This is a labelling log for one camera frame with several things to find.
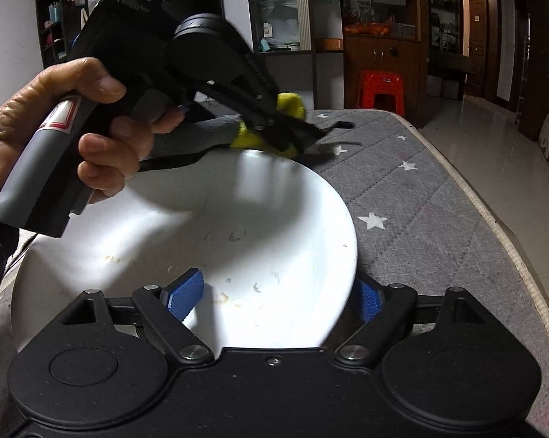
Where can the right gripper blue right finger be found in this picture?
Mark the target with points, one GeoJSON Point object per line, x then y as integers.
{"type": "Point", "coordinates": [387, 315]}

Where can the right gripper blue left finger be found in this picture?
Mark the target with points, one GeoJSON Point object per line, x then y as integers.
{"type": "Point", "coordinates": [163, 310]}

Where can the yellow grey cleaning cloth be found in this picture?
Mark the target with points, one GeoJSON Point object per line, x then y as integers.
{"type": "Point", "coordinates": [200, 132]}

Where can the white shallow bowl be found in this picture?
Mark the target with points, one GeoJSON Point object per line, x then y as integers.
{"type": "Point", "coordinates": [274, 241]}

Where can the person left hand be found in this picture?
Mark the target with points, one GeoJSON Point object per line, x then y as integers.
{"type": "Point", "coordinates": [107, 163]}

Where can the black left bookshelf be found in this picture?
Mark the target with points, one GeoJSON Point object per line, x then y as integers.
{"type": "Point", "coordinates": [58, 24]}

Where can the black glass display shelf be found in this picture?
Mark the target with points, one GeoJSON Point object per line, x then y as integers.
{"type": "Point", "coordinates": [300, 42]}

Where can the red plastic stool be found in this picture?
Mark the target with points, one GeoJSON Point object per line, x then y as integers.
{"type": "Point", "coordinates": [385, 83]}

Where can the dark wooden cabinet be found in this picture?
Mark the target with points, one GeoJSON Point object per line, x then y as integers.
{"type": "Point", "coordinates": [392, 36]}

